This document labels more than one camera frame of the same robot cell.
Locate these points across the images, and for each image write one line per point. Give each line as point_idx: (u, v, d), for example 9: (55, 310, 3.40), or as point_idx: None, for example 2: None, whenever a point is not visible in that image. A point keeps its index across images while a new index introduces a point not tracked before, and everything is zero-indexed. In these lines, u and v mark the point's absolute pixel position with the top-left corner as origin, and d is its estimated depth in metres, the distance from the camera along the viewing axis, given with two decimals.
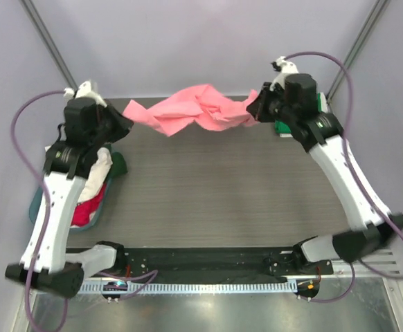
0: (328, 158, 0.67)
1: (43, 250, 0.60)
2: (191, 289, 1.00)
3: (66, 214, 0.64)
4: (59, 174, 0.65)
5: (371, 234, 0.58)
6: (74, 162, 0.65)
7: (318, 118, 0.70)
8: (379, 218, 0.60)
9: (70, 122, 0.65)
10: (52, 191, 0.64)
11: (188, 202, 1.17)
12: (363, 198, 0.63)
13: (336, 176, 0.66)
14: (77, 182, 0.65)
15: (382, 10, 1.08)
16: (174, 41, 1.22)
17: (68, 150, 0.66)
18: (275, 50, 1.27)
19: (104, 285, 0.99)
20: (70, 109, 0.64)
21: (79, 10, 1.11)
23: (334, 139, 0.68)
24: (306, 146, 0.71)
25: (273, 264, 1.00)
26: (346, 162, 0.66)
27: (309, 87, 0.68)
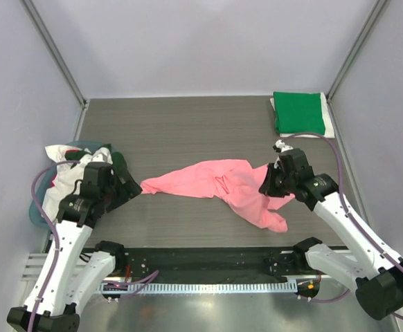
0: (329, 211, 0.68)
1: (47, 293, 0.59)
2: (191, 289, 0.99)
3: (72, 259, 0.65)
4: (67, 222, 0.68)
5: (386, 281, 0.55)
6: (84, 211, 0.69)
7: (314, 180, 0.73)
8: (390, 265, 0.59)
9: (89, 176, 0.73)
10: (61, 237, 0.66)
11: (188, 202, 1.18)
12: (371, 245, 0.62)
13: (343, 229, 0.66)
14: (84, 230, 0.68)
15: (383, 10, 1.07)
16: (173, 41, 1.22)
17: (81, 201, 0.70)
18: (275, 51, 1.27)
19: (104, 285, 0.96)
20: (92, 167, 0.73)
21: (79, 12, 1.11)
23: (332, 196, 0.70)
24: (309, 205, 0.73)
25: (273, 264, 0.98)
26: (348, 214, 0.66)
27: (298, 156, 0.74)
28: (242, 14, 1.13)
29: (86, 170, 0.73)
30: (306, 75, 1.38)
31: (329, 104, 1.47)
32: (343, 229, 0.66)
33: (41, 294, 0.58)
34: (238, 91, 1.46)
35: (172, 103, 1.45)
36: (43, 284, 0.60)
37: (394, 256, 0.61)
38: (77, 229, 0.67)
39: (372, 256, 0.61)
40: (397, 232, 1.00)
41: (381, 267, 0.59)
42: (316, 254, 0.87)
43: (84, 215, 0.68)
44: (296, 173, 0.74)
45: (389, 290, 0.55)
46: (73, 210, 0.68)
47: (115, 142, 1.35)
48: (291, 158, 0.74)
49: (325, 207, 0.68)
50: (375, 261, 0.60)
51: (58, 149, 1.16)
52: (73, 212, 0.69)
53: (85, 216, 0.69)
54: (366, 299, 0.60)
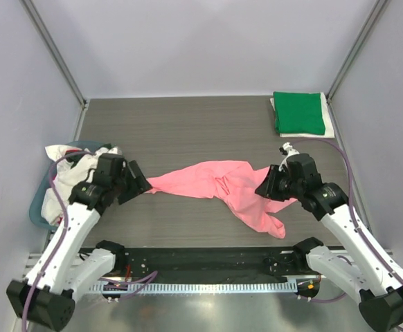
0: (338, 225, 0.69)
1: (50, 269, 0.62)
2: (191, 289, 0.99)
3: (76, 241, 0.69)
4: (79, 204, 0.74)
5: (392, 301, 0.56)
6: (95, 195, 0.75)
7: (323, 189, 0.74)
8: (398, 283, 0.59)
9: (102, 166, 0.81)
10: (70, 218, 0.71)
11: (188, 202, 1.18)
12: (380, 262, 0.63)
13: (353, 245, 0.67)
14: (92, 214, 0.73)
15: (383, 10, 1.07)
16: (173, 41, 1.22)
17: (93, 187, 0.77)
18: (275, 51, 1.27)
19: (104, 285, 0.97)
20: (105, 158, 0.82)
21: (79, 12, 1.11)
23: (341, 209, 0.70)
24: (317, 214, 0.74)
25: (273, 264, 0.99)
26: (357, 229, 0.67)
27: (307, 164, 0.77)
28: (242, 13, 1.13)
29: (100, 161, 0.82)
30: (306, 75, 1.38)
31: (329, 104, 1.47)
32: (352, 245, 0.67)
33: (44, 268, 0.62)
34: (238, 91, 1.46)
35: (172, 103, 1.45)
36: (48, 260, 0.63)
37: None
38: (87, 211, 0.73)
39: (380, 274, 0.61)
40: (397, 232, 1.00)
41: (389, 286, 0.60)
42: (319, 258, 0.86)
43: (95, 198, 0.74)
44: (305, 180, 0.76)
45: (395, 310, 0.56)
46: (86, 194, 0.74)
47: (115, 142, 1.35)
48: (300, 166, 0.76)
49: (335, 221, 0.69)
50: (383, 279, 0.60)
51: (58, 149, 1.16)
52: (86, 196, 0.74)
53: (96, 199, 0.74)
54: (372, 317, 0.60)
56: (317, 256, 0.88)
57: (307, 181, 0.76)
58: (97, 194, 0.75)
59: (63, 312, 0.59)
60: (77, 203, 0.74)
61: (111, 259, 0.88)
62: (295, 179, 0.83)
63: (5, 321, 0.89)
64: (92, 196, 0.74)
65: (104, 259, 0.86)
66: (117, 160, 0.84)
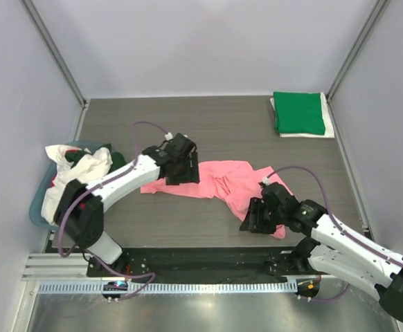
0: (325, 234, 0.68)
1: (108, 187, 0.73)
2: (191, 289, 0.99)
3: (136, 181, 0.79)
4: (147, 158, 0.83)
5: (401, 286, 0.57)
6: (164, 160, 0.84)
7: (301, 208, 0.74)
8: (399, 268, 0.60)
9: (177, 142, 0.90)
10: (140, 162, 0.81)
11: (188, 202, 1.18)
12: (376, 254, 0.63)
13: (347, 249, 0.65)
14: (156, 169, 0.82)
15: (382, 9, 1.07)
16: (173, 41, 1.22)
17: (165, 154, 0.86)
18: (275, 50, 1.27)
19: (104, 285, 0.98)
20: (182, 137, 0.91)
21: (79, 12, 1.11)
23: (322, 220, 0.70)
24: (307, 233, 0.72)
25: (273, 264, 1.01)
26: (343, 233, 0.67)
27: (280, 191, 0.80)
28: (242, 13, 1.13)
29: (176, 138, 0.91)
30: (306, 75, 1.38)
31: (329, 104, 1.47)
32: (346, 250, 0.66)
33: (104, 183, 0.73)
34: (239, 91, 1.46)
35: (172, 103, 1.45)
36: (110, 180, 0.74)
37: (399, 259, 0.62)
38: (154, 165, 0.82)
39: (379, 265, 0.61)
40: (397, 232, 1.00)
41: (392, 273, 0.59)
42: (321, 260, 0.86)
43: (163, 161, 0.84)
44: (283, 206, 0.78)
45: None
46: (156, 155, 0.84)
47: (115, 142, 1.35)
48: (275, 195, 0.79)
49: (324, 232, 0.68)
50: (384, 269, 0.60)
51: (58, 149, 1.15)
52: (156, 156, 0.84)
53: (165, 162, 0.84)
54: (393, 307, 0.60)
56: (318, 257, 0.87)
57: (285, 206, 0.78)
58: (166, 158, 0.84)
59: (91, 229, 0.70)
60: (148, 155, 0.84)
61: (116, 256, 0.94)
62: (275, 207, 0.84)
63: (5, 321, 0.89)
64: (161, 159, 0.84)
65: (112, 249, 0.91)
66: (191, 143, 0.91)
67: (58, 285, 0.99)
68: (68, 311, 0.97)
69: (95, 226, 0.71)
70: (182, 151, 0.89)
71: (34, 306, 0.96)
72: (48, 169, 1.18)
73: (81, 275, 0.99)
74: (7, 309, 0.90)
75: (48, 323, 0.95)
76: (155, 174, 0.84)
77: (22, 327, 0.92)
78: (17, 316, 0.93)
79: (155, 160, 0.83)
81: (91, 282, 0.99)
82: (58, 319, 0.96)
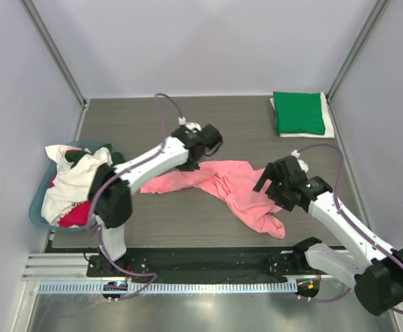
0: (321, 209, 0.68)
1: (136, 171, 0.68)
2: (191, 289, 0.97)
3: (164, 164, 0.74)
4: (177, 140, 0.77)
5: (378, 272, 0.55)
6: (193, 142, 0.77)
7: (307, 182, 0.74)
8: (382, 255, 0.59)
9: (209, 131, 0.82)
10: (167, 145, 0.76)
11: (188, 202, 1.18)
12: (364, 238, 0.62)
13: (338, 228, 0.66)
14: (184, 153, 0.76)
15: (382, 10, 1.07)
16: (174, 40, 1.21)
17: (194, 135, 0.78)
18: (275, 50, 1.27)
19: (104, 285, 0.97)
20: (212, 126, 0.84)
21: (79, 12, 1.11)
23: (323, 194, 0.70)
24: (305, 206, 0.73)
25: (273, 264, 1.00)
26: (339, 211, 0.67)
27: (291, 162, 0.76)
28: (243, 13, 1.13)
29: (208, 126, 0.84)
30: (305, 75, 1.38)
31: (329, 104, 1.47)
32: (338, 228, 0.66)
33: (131, 168, 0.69)
34: (239, 90, 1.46)
35: (172, 103, 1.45)
36: (138, 164, 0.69)
37: (386, 247, 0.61)
38: (183, 149, 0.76)
39: (364, 248, 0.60)
40: (397, 232, 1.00)
41: (373, 258, 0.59)
42: (316, 253, 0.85)
43: (194, 143, 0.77)
44: (291, 178, 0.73)
45: (383, 279, 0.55)
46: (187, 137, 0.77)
47: (116, 142, 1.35)
48: (284, 165, 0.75)
49: (321, 209, 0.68)
50: (368, 252, 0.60)
51: (58, 149, 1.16)
52: (186, 138, 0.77)
53: (193, 144, 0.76)
54: (370, 294, 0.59)
56: (314, 252, 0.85)
57: (292, 178, 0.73)
58: (197, 140, 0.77)
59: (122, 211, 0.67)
60: (176, 139, 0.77)
61: (121, 254, 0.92)
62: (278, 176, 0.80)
63: (5, 321, 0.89)
64: (192, 140, 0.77)
65: (119, 246, 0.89)
66: (221, 136, 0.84)
67: (58, 284, 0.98)
68: (68, 311, 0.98)
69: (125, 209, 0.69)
70: (212, 142, 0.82)
71: (34, 307, 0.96)
72: (48, 169, 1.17)
73: (81, 275, 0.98)
74: (8, 309, 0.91)
75: (48, 323, 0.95)
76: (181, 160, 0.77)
77: (22, 327, 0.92)
78: (17, 316, 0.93)
79: (184, 142, 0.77)
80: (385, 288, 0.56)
81: (91, 281, 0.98)
82: (58, 319, 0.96)
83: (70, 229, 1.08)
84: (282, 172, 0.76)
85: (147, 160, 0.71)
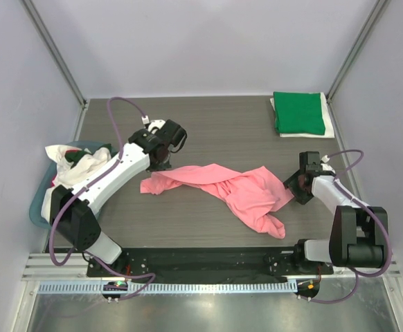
0: (320, 182, 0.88)
1: (94, 188, 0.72)
2: (191, 289, 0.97)
3: (125, 173, 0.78)
4: (136, 146, 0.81)
5: (345, 209, 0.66)
6: (153, 144, 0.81)
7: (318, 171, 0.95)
8: (356, 205, 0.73)
9: (169, 128, 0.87)
10: (126, 153, 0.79)
11: (188, 202, 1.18)
12: (345, 196, 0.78)
13: (328, 192, 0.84)
14: (145, 158, 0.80)
15: (382, 10, 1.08)
16: (172, 41, 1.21)
17: (154, 137, 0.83)
18: (274, 51, 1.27)
19: (104, 285, 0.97)
20: (172, 122, 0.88)
21: (79, 12, 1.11)
23: (326, 176, 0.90)
24: (309, 187, 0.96)
25: (273, 264, 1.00)
26: (333, 182, 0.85)
27: (312, 154, 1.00)
28: (243, 13, 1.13)
29: (168, 122, 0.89)
30: (305, 75, 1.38)
31: (329, 104, 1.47)
32: (327, 193, 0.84)
33: (90, 185, 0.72)
34: (237, 91, 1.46)
35: (172, 103, 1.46)
36: (95, 180, 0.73)
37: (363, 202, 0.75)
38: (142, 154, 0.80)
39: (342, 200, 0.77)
40: (396, 232, 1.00)
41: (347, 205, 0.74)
42: (312, 242, 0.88)
43: (152, 146, 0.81)
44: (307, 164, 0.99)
45: (349, 218, 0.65)
46: (146, 141, 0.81)
47: (116, 142, 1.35)
48: (305, 155, 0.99)
49: (321, 181, 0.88)
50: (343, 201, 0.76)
51: (58, 150, 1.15)
52: (145, 141, 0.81)
53: (152, 146, 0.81)
54: (336, 239, 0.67)
56: (311, 242, 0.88)
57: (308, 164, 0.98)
58: (156, 142, 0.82)
59: (91, 229, 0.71)
60: (136, 145, 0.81)
61: (116, 255, 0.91)
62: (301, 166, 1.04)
63: (5, 321, 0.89)
64: (150, 142, 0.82)
65: (112, 250, 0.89)
66: (183, 131, 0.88)
67: (58, 285, 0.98)
68: (69, 310, 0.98)
69: (91, 226, 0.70)
70: (173, 138, 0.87)
71: (34, 307, 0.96)
72: (48, 169, 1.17)
73: (81, 275, 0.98)
74: (9, 309, 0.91)
75: (48, 323, 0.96)
76: (147, 162, 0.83)
77: (22, 327, 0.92)
78: (17, 317, 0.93)
79: (142, 146, 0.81)
80: (350, 229, 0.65)
81: (91, 281, 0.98)
82: (58, 319, 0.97)
83: None
84: (304, 160, 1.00)
85: (103, 175, 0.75)
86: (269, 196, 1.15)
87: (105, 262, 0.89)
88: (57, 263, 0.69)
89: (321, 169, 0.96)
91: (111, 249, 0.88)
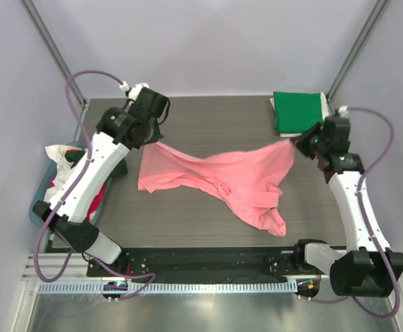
0: (341, 184, 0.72)
1: (70, 198, 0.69)
2: (191, 289, 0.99)
3: (100, 172, 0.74)
4: (104, 136, 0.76)
5: (360, 259, 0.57)
6: (123, 127, 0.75)
7: (342, 154, 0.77)
8: (374, 247, 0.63)
9: (142, 101, 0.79)
10: (95, 149, 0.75)
11: (187, 202, 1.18)
12: (365, 227, 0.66)
13: (347, 208, 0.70)
14: (118, 149, 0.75)
15: (382, 10, 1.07)
16: (172, 40, 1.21)
17: (122, 118, 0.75)
18: (275, 50, 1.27)
19: (104, 285, 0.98)
20: (147, 92, 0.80)
21: (79, 12, 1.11)
23: (350, 172, 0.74)
24: (329, 174, 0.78)
25: (273, 264, 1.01)
26: (356, 192, 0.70)
27: (342, 126, 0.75)
28: (242, 13, 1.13)
29: (142, 93, 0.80)
30: (305, 75, 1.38)
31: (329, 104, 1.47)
32: (346, 207, 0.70)
33: (66, 197, 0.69)
34: (237, 91, 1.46)
35: (172, 103, 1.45)
36: (70, 190, 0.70)
37: (382, 244, 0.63)
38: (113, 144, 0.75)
39: (359, 234, 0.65)
40: (397, 232, 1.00)
41: (363, 245, 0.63)
42: (314, 247, 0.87)
43: (122, 131, 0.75)
44: (332, 142, 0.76)
45: (361, 269, 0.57)
46: (115, 125, 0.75)
47: None
48: (334, 126, 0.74)
49: (341, 183, 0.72)
50: (361, 238, 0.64)
51: (58, 149, 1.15)
52: (113, 126, 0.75)
53: (123, 131, 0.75)
54: (339, 274, 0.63)
56: (311, 246, 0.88)
57: (334, 142, 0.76)
58: (125, 126, 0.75)
59: (81, 238, 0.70)
60: (104, 133, 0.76)
61: (116, 254, 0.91)
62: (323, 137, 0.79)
63: (5, 321, 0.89)
64: (119, 126, 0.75)
65: (112, 251, 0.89)
66: (160, 99, 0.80)
67: (57, 284, 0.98)
68: (69, 310, 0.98)
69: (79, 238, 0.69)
70: (149, 113, 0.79)
71: (33, 306, 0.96)
72: (48, 169, 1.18)
73: (81, 275, 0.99)
74: (9, 309, 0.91)
75: (49, 321, 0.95)
76: (127, 149, 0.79)
77: (22, 327, 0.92)
78: (17, 316, 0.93)
79: (113, 133, 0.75)
80: (357, 276, 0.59)
81: (91, 281, 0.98)
82: (58, 319, 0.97)
83: None
84: (329, 133, 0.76)
85: (77, 180, 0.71)
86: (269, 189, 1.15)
87: (105, 262, 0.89)
88: (47, 279, 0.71)
89: (347, 140, 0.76)
91: (111, 250, 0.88)
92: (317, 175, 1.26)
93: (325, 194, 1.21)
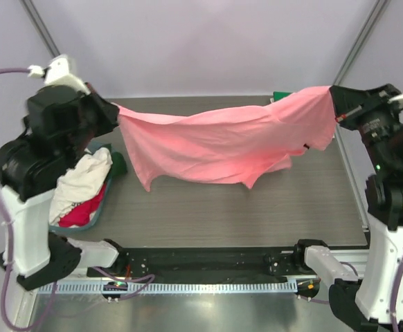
0: (386, 238, 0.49)
1: (16, 258, 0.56)
2: (191, 289, 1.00)
3: (34, 223, 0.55)
4: (6, 192, 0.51)
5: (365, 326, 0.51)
6: (23, 178, 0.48)
7: None
8: (386, 321, 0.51)
9: (33, 119, 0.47)
10: (10, 207, 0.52)
11: (187, 202, 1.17)
12: (390, 296, 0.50)
13: (377, 266, 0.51)
14: (29, 202, 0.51)
15: (382, 9, 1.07)
16: (172, 41, 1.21)
17: (16, 162, 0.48)
18: (274, 50, 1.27)
19: (104, 285, 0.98)
20: (32, 102, 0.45)
21: (79, 12, 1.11)
23: None
24: (376, 209, 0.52)
25: (273, 264, 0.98)
26: (402, 260, 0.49)
27: None
28: (242, 13, 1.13)
29: (28, 105, 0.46)
30: (306, 75, 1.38)
31: None
32: (378, 264, 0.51)
33: (11, 257, 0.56)
34: (237, 91, 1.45)
35: (172, 103, 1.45)
36: (10, 252, 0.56)
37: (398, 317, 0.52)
38: (21, 202, 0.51)
39: (378, 303, 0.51)
40: None
41: (375, 318, 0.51)
42: (314, 252, 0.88)
43: (23, 185, 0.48)
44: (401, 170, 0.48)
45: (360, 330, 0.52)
46: (11, 177, 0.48)
47: (115, 142, 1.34)
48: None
49: (387, 241, 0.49)
50: (376, 308, 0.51)
51: None
52: (10, 178, 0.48)
53: (24, 185, 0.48)
54: (343, 308, 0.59)
56: (311, 252, 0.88)
57: (401, 170, 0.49)
58: (23, 176, 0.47)
59: (59, 265, 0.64)
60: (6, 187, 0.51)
61: (114, 258, 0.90)
62: (397, 148, 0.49)
63: (5, 321, 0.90)
64: (17, 178, 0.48)
65: (108, 256, 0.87)
66: (60, 108, 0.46)
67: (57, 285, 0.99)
68: (69, 311, 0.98)
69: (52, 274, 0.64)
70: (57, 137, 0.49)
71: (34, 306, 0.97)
72: None
73: (81, 275, 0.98)
74: (9, 309, 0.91)
75: (50, 322, 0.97)
76: (50, 187, 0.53)
77: (22, 327, 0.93)
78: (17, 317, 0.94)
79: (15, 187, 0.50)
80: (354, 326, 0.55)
81: (91, 281, 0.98)
82: (59, 319, 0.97)
83: (70, 229, 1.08)
84: None
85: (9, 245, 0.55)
86: (304, 131, 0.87)
87: (102, 266, 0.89)
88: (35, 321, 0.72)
89: None
91: (107, 256, 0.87)
92: (317, 174, 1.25)
93: (325, 194, 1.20)
